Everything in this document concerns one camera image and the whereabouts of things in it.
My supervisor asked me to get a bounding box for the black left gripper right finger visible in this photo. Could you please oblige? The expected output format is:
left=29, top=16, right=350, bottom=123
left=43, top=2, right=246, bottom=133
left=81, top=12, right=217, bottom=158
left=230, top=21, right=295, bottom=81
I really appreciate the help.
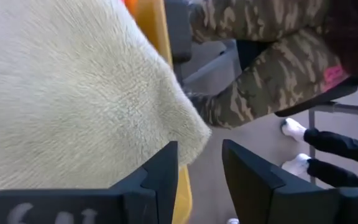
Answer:
left=221, top=139, right=341, bottom=224

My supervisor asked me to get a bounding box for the translucent yellow plastic bin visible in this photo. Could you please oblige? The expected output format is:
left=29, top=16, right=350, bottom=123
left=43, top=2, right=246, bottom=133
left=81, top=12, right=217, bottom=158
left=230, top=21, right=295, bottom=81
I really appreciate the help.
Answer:
left=129, top=0, right=194, bottom=224

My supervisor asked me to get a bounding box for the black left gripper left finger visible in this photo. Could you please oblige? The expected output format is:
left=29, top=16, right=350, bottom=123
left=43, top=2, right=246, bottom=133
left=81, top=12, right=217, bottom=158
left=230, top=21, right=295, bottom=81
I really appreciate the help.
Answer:
left=110, top=141, right=179, bottom=224

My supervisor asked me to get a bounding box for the green microfiber towel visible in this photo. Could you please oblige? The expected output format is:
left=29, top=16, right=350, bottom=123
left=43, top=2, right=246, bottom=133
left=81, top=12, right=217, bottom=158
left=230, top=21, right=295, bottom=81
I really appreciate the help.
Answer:
left=0, top=0, right=213, bottom=200

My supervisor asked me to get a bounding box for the person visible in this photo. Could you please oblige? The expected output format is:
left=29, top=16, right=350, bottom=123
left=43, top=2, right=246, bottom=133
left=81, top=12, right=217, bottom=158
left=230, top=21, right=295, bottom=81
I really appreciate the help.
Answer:
left=280, top=117, right=358, bottom=187
left=186, top=0, right=358, bottom=130

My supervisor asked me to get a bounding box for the dark grey post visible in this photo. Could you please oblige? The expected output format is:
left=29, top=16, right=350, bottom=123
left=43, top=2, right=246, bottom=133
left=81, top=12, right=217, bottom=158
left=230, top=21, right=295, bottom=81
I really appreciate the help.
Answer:
left=165, top=0, right=194, bottom=82

